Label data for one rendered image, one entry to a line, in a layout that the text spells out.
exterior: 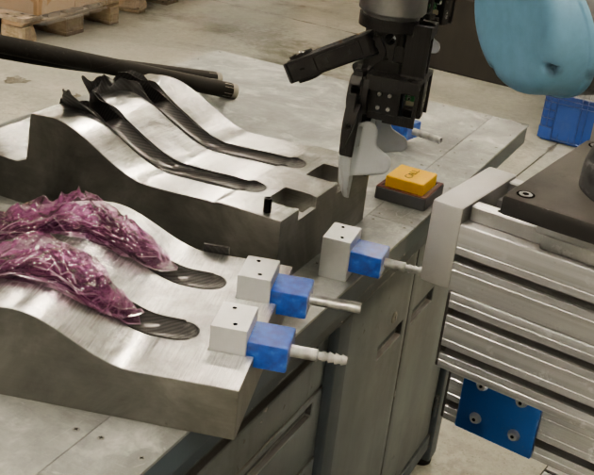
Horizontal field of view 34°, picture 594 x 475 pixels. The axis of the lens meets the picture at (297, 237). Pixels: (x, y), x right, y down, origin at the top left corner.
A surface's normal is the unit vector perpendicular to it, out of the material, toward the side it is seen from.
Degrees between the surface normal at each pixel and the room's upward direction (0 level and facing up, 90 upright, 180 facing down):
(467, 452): 0
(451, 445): 0
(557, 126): 90
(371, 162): 76
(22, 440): 0
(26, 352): 90
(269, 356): 90
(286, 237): 90
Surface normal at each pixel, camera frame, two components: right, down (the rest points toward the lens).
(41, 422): 0.10, -0.90
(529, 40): -0.92, 0.20
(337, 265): -0.33, 0.37
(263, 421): 0.88, 0.28
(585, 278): -0.57, 0.30
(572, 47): 0.31, 0.52
